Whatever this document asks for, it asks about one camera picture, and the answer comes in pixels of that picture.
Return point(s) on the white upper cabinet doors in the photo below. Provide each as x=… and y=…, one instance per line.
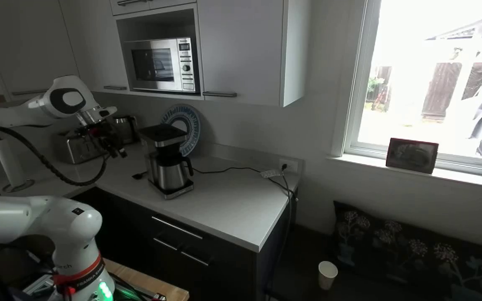
x=23, y=45

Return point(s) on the black lower drawer cabinet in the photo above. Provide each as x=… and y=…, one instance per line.
x=196, y=252

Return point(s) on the dark floral bench cushion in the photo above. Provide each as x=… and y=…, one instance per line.
x=418, y=252

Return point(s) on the white paper cup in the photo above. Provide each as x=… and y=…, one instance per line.
x=326, y=275

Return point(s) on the small black object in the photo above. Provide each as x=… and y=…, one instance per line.
x=139, y=177

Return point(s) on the blue white decorative plate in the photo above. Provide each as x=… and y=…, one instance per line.
x=191, y=131

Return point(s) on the white wall power outlet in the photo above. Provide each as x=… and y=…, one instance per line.
x=288, y=167

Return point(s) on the wooden table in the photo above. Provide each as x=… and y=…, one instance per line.
x=150, y=285

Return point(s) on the white window frame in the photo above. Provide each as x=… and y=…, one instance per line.
x=358, y=85

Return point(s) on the dark picture frame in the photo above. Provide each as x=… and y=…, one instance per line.
x=412, y=155

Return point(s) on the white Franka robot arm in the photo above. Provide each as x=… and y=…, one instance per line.
x=67, y=223

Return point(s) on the silver microwave oven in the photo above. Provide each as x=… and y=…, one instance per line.
x=159, y=65

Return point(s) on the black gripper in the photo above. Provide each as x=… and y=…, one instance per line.
x=102, y=135

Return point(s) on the white upper cabinet with niche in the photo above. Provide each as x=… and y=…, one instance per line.
x=241, y=51

